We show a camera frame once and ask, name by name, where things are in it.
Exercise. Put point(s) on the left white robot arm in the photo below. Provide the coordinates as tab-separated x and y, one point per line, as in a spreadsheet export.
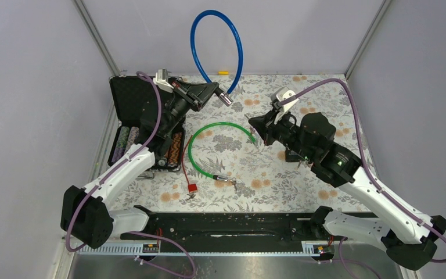
86	217

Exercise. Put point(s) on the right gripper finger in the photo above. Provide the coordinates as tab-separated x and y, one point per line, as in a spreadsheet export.
262	124
266	137

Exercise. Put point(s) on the padlock keys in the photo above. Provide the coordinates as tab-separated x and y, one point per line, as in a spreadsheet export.
303	164

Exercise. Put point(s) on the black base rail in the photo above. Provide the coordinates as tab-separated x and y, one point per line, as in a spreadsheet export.
261	233

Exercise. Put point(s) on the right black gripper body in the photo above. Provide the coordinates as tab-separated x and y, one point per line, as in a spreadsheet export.
284	131

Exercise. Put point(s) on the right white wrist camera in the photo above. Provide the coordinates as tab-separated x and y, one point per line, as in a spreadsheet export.
283	100

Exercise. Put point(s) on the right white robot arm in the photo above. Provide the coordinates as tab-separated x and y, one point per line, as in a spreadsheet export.
405	234

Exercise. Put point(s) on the green cable lock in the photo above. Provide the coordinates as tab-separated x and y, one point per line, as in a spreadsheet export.
196	166

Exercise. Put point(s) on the blue cable lock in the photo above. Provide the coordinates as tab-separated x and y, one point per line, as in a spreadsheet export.
223	96

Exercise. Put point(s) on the red cable lock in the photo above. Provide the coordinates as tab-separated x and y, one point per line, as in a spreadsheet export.
192	187

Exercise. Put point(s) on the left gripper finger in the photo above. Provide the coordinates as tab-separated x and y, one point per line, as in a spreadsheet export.
204	96
201	88

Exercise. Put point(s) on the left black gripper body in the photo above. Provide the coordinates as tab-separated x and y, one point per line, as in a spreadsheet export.
191	100

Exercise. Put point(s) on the floral table mat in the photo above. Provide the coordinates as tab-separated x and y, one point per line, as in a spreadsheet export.
265	182

